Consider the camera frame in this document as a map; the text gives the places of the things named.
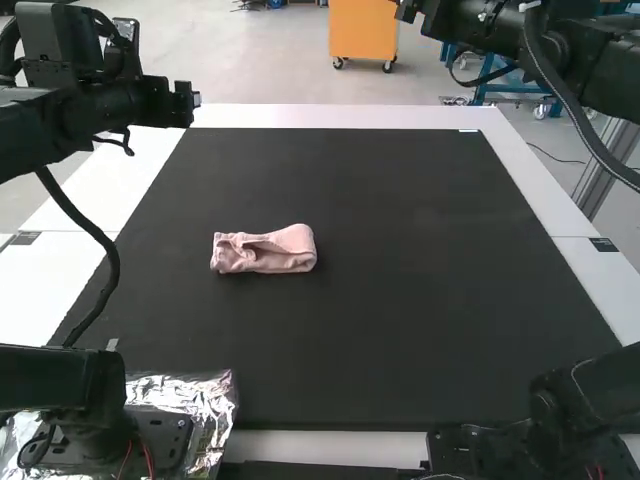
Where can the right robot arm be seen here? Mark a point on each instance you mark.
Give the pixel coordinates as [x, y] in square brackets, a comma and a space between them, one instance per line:
[620, 75]

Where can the black mat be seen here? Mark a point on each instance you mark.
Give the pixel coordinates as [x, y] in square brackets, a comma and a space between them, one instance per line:
[375, 190]

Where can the aluminium frame post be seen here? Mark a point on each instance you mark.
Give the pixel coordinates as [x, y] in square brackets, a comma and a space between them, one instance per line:
[595, 170]

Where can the blue wheeled frame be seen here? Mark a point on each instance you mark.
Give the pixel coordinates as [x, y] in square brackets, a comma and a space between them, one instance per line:
[500, 90]

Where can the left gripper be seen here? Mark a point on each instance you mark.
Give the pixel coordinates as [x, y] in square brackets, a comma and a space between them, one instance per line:
[160, 102]

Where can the orange wheeled cabinet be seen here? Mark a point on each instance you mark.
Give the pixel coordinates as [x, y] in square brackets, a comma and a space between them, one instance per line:
[362, 27]

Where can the pale towel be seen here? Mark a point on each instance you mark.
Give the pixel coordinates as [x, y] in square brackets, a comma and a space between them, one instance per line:
[280, 255]

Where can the silver foil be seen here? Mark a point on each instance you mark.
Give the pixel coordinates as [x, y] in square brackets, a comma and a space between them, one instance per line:
[200, 395]

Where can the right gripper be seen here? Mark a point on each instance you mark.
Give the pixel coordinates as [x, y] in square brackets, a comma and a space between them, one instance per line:
[470, 22]

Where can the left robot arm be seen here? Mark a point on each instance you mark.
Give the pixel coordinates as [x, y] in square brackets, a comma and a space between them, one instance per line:
[50, 125]

